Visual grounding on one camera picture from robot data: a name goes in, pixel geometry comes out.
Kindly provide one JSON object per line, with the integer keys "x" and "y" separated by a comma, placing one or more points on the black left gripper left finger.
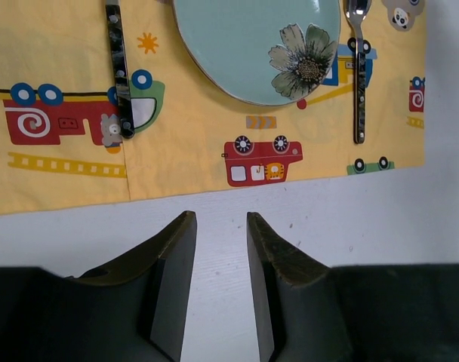
{"x": 131, "y": 308}

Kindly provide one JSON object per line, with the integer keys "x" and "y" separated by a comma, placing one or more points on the yellow cartoon print cloth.
{"x": 60, "y": 137}

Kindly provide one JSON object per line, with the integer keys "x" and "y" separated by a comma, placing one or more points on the silver spoon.
{"x": 356, "y": 12}

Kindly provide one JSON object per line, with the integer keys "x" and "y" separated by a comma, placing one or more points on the black handled fork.
{"x": 119, "y": 67}

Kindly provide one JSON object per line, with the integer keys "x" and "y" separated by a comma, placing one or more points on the light green floral plate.
{"x": 267, "y": 53}

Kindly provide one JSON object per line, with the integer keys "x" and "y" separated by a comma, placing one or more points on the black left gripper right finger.
{"x": 307, "y": 311}

